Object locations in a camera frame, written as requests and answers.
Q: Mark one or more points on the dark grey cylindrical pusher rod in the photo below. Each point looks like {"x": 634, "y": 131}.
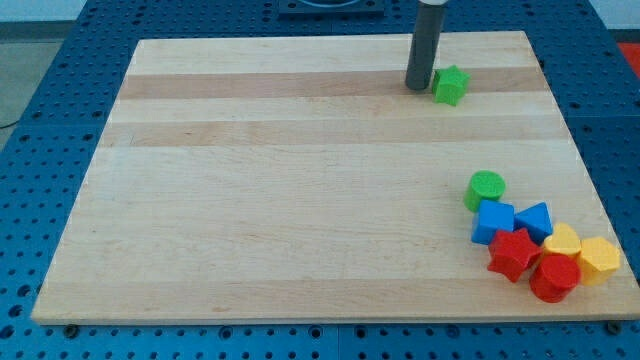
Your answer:
{"x": 424, "y": 43}

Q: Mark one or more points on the green star block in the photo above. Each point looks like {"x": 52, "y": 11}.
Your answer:
{"x": 450, "y": 85}

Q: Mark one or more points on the red star block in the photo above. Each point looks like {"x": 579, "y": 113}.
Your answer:
{"x": 512, "y": 253}

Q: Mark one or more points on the green cylinder block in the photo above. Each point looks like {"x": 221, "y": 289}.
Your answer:
{"x": 483, "y": 185}

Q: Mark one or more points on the red object at right edge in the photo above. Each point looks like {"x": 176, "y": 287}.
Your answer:
{"x": 631, "y": 52}

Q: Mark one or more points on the blue cube block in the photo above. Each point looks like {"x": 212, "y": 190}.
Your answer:
{"x": 491, "y": 217}

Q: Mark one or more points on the light wooden board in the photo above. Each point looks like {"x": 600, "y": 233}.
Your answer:
{"x": 298, "y": 180}

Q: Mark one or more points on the blue triangle block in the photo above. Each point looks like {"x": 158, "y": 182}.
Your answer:
{"x": 536, "y": 220}

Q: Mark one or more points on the yellow heart block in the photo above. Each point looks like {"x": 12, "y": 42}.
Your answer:
{"x": 563, "y": 240}

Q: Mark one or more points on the red cylinder block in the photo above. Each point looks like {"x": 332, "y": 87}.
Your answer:
{"x": 555, "y": 277}

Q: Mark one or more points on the yellow hexagon block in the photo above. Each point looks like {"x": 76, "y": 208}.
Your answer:
{"x": 598, "y": 260}

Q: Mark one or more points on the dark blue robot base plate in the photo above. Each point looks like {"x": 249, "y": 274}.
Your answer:
{"x": 329, "y": 7}

